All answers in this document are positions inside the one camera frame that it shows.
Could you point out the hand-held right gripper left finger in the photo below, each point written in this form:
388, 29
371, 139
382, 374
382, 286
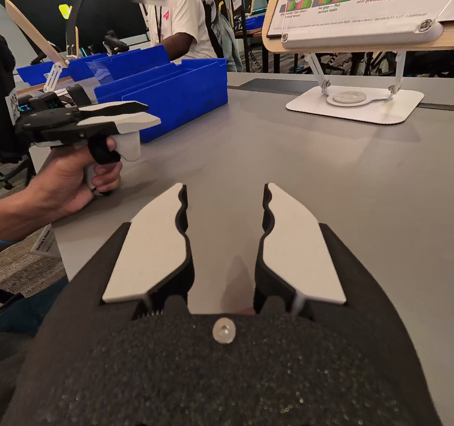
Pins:
150, 252

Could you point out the blue denim garment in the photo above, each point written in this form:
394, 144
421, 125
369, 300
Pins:
223, 32

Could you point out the person's left forearm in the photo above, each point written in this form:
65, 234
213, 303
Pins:
17, 217

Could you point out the black curved panel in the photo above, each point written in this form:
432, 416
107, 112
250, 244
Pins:
76, 25

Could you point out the blue wristband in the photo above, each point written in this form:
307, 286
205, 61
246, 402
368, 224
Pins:
6, 242

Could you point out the small black box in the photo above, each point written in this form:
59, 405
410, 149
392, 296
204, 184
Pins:
78, 94

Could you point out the person's left hand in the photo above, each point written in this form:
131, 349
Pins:
60, 181

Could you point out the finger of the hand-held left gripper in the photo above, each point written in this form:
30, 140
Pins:
134, 121
103, 107

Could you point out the person's blue jeans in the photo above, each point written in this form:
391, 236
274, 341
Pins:
32, 305

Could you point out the blue plastic bin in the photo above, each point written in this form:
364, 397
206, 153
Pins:
253, 22
134, 62
35, 71
177, 96

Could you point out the white paper label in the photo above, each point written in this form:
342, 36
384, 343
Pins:
46, 241

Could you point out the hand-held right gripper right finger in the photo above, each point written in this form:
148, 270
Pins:
300, 252

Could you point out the white stand with wooden board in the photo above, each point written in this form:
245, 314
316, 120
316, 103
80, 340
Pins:
354, 107
35, 36

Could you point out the black device with green display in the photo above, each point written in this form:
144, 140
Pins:
49, 101
25, 107

